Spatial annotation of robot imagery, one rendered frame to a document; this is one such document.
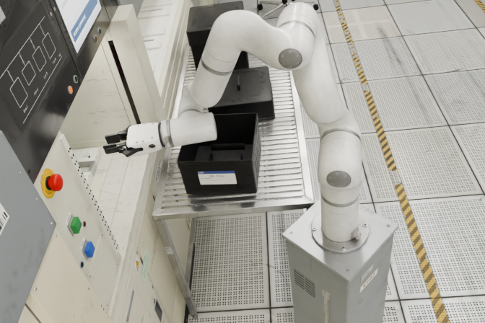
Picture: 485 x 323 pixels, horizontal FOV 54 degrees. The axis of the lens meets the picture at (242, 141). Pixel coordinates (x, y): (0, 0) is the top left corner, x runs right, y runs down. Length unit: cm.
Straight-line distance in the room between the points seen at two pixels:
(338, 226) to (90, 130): 104
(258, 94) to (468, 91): 192
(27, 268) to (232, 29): 68
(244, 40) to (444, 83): 269
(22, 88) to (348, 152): 81
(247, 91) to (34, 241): 130
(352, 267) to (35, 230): 95
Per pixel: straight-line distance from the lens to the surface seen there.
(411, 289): 245
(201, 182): 177
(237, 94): 211
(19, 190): 103
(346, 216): 151
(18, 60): 110
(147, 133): 142
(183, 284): 215
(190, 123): 139
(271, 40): 108
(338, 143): 132
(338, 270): 156
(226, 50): 118
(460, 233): 270
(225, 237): 264
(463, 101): 355
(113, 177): 185
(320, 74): 120
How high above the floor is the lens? 206
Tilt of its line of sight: 40 degrees down
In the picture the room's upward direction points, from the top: 10 degrees counter-clockwise
